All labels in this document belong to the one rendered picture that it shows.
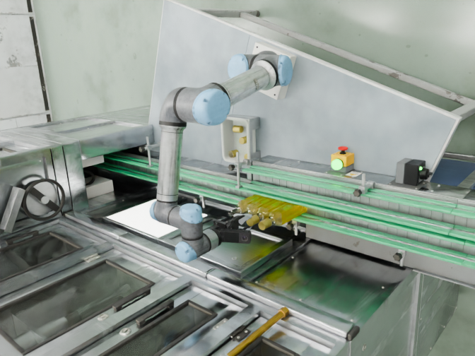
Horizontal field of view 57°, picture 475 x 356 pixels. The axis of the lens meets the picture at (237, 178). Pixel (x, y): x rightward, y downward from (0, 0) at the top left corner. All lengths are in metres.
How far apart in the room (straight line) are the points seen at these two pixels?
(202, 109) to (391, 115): 0.76
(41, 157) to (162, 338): 1.23
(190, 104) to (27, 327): 0.89
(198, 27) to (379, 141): 1.08
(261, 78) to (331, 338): 0.91
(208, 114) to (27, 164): 1.19
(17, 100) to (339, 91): 4.01
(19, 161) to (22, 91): 3.03
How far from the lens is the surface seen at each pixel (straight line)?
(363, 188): 1.64
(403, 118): 1.77
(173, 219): 1.52
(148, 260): 1.85
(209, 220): 2.10
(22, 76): 5.29
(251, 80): 1.59
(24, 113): 5.31
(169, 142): 1.51
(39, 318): 1.67
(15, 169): 2.32
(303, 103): 1.96
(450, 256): 1.66
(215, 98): 1.40
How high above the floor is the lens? 2.39
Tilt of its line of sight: 46 degrees down
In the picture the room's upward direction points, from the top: 111 degrees counter-clockwise
